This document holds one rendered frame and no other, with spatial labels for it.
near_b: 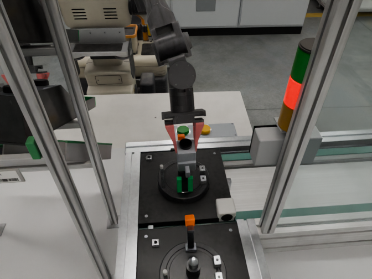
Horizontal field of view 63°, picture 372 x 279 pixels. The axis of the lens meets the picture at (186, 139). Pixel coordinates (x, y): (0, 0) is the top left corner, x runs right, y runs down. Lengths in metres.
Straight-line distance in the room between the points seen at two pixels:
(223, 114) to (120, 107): 0.43
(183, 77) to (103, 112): 0.70
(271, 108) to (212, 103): 1.53
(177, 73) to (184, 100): 0.09
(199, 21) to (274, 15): 0.88
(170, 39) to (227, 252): 0.49
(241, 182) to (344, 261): 0.33
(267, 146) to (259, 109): 2.15
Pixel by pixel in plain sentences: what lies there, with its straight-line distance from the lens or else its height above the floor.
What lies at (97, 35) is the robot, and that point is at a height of 1.07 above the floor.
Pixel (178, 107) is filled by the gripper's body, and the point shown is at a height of 1.20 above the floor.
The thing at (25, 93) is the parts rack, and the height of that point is 1.42.
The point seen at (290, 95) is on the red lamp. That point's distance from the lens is 0.53.
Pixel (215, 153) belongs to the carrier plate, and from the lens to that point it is 0.91.
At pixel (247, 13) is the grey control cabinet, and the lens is 3.90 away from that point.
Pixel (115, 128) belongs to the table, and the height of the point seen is 0.86.
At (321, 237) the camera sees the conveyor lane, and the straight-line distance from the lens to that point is 0.87.
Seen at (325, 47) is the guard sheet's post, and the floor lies 1.44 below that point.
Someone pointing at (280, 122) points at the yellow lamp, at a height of 1.27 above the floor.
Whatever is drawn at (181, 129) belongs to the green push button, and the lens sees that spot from 0.98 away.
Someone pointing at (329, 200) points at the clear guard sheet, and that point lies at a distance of 0.76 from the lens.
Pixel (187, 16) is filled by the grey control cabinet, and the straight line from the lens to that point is 3.81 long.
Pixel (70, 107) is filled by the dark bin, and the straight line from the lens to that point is 0.63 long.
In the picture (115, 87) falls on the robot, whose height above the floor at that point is 0.80.
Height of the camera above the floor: 1.62
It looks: 43 degrees down
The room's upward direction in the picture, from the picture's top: straight up
